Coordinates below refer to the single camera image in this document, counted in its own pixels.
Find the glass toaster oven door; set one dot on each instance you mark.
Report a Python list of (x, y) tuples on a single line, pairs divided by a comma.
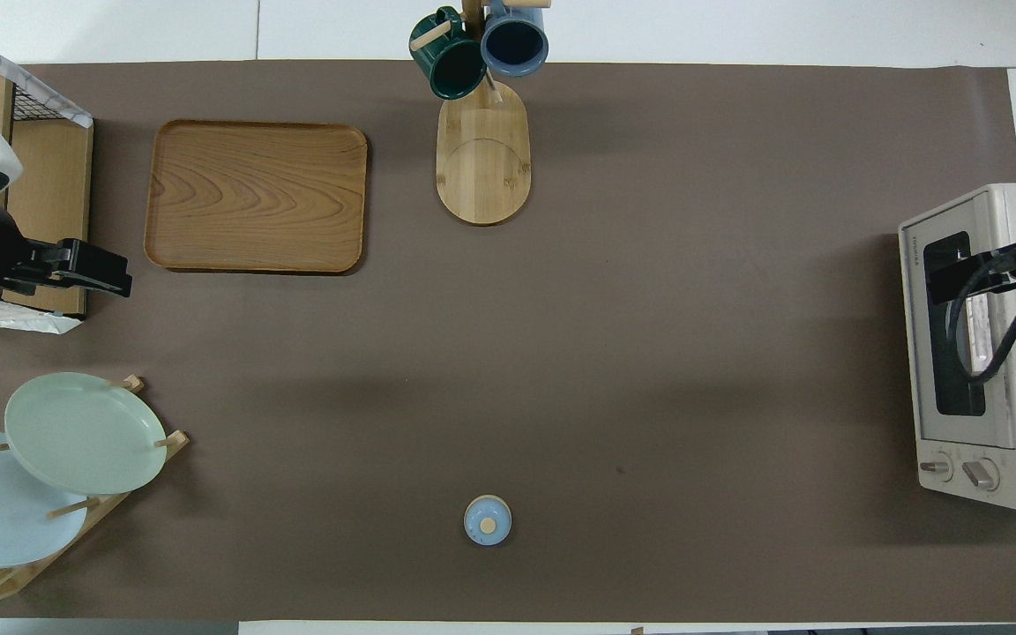
[(918, 370)]

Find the silver oven knob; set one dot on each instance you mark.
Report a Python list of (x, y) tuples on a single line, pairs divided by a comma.
[(936, 466), (981, 474)]

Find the pale green plate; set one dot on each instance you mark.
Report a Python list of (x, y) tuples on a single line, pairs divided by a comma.
[(85, 432)]

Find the rectangular wooden tray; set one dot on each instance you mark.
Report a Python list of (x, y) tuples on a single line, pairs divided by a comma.
[(252, 194)]

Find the wooden dish rack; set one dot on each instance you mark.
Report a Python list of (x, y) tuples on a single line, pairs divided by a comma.
[(175, 439)]

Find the wooden mug tree stand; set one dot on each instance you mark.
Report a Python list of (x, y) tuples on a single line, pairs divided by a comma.
[(481, 176)]

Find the dark green mug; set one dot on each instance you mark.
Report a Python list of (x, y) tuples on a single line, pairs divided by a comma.
[(459, 70)]

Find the brown table mat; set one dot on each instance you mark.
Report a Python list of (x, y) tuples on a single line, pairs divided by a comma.
[(561, 353)]

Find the small blue lidded jar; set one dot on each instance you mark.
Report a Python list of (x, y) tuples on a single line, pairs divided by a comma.
[(488, 520)]

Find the blue grey mug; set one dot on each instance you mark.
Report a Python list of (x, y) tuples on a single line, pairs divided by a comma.
[(514, 48)]

